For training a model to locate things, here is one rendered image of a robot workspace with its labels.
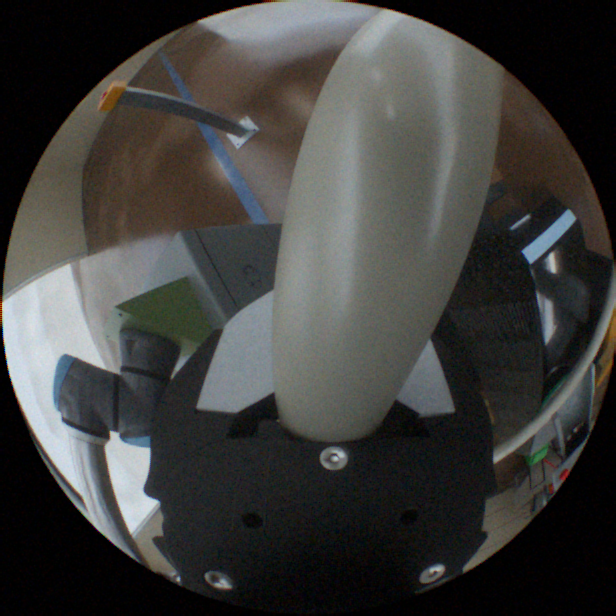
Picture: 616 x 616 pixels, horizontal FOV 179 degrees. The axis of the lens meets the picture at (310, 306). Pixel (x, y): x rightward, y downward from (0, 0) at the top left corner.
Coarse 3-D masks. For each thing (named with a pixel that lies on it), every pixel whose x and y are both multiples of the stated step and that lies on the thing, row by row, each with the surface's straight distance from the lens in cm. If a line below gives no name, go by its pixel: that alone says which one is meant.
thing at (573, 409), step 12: (588, 372) 48; (588, 384) 53; (552, 396) 46; (576, 396) 57; (588, 396) 59; (564, 408) 55; (576, 408) 64; (588, 408) 66; (552, 420) 53; (564, 420) 62; (576, 420) 73; (588, 420) 74; (564, 432) 71; (588, 432) 90; (564, 456) 84
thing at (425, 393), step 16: (432, 352) 9; (416, 368) 8; (432, 368) 8; (416, 384) 7; (432, 384) 7; (400, 400) 7; (416, 400) 7; (432, 400) 7; (448, 400) 7; (400, 416) 7; (416, 416) 7; (432, 416) 7
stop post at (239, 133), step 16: (112, 96) 107; (128, 96) 111; (144, 96) 113; (160, 96) 116; (176, 112) 124; (192, 112) 128; (208, 112) 133; (224, 128) 148; (240, 128) 155; (256, 128) 158; (240, 144) 160
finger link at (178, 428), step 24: (216, 336) 9; (192, 360) 8; (168, 384) 8; (192, 384) 7; (168, 408) 7; (192, 408) 7; (168, 432) 6; (192, 432) 6; (216, 432) 6; (240, 432) 7; (168, 456) 6
